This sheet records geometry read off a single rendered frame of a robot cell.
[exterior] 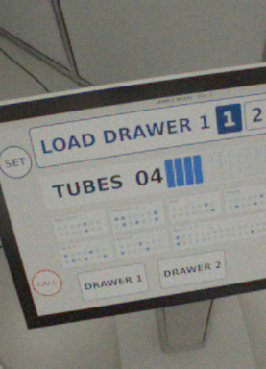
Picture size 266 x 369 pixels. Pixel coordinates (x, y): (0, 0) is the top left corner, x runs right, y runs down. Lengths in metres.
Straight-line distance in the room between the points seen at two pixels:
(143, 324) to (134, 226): 1.04
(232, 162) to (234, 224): 0.08
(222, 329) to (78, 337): 0.52
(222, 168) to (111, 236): 0.17
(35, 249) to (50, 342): 1.10
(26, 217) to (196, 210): 0.22
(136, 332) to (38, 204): 1.07
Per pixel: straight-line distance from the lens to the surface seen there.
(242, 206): 0.58
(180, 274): 0.61
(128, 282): 0.61
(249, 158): 0.57
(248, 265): 0.62
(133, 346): 1.57
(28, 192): 0.57
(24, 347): 1.69
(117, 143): 0.54
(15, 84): 2.40
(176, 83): 0.53
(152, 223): 0.57
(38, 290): 0.62
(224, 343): 1.57
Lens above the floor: 1.57
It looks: 62 degrees down
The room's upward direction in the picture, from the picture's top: 4 degrees counter-clockwise
